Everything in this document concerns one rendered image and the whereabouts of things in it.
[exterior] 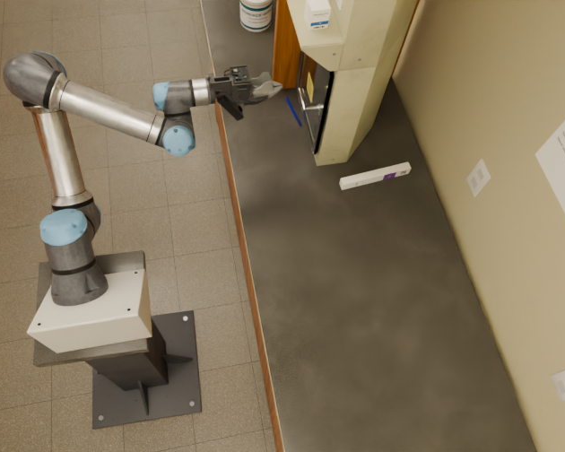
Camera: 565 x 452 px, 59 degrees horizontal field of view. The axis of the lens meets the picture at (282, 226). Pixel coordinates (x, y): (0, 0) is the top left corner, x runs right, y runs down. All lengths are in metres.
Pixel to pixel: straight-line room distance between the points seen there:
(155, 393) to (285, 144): 1.30
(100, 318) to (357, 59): 0.96
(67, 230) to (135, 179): 1.55
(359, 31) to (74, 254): 0.94
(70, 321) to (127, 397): 1.14
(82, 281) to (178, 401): 1.13
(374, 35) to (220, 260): 1.60
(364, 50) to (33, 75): 0.83
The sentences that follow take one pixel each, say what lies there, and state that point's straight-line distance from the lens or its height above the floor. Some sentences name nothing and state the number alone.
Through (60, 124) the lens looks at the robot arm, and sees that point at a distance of 1.52.
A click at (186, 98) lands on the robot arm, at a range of 1.45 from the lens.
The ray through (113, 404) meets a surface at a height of 0.02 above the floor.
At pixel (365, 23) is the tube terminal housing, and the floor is 1.57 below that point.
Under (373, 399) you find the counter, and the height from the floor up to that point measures 0.94.
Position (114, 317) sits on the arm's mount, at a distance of 1.38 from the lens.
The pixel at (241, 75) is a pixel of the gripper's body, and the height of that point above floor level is 1.38.
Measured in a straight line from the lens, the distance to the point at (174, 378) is 2.48.
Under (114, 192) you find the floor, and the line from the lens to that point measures 2.92.
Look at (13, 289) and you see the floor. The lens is 2.84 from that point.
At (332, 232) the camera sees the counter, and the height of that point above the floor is 0.94.
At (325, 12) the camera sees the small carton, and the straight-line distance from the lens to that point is 1.38.
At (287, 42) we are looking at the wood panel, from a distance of 1.86.
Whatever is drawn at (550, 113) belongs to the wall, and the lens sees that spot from 1.39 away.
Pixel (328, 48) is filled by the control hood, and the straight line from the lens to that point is 1.39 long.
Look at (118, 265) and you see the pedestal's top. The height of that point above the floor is 0.94.
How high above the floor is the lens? 2.44
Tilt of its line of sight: 63 degrees down
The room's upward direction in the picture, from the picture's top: 8 degrees clockwise
